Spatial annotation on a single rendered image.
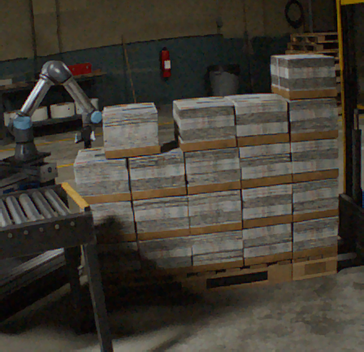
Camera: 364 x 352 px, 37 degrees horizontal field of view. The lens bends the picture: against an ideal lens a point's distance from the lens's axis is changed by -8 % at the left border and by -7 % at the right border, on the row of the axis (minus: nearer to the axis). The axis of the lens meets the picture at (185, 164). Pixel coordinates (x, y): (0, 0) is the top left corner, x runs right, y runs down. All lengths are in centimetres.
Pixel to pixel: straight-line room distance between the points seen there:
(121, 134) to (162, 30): 727
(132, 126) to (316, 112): 99
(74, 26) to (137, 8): 119
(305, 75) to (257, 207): 77
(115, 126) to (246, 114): 68
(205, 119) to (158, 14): 726
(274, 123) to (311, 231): 67
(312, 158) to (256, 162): 33
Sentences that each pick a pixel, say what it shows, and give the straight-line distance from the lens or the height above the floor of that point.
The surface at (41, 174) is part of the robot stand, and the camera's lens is 329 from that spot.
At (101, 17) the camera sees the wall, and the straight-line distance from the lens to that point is 981.
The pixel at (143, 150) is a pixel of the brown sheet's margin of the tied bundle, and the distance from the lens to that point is 299.
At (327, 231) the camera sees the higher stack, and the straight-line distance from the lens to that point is 333.
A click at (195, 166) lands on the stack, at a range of 303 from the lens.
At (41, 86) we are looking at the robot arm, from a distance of 355.
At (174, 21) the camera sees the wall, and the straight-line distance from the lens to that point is 1026.
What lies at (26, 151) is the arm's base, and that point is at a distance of 339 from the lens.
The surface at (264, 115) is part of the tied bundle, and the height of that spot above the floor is 99.
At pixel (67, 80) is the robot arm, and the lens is 345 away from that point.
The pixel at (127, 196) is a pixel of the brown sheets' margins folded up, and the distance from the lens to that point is 304.
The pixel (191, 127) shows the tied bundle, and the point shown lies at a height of 96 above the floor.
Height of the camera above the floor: 148
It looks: 14 degrees down
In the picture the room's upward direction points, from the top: 4 degrees counter-clockwise
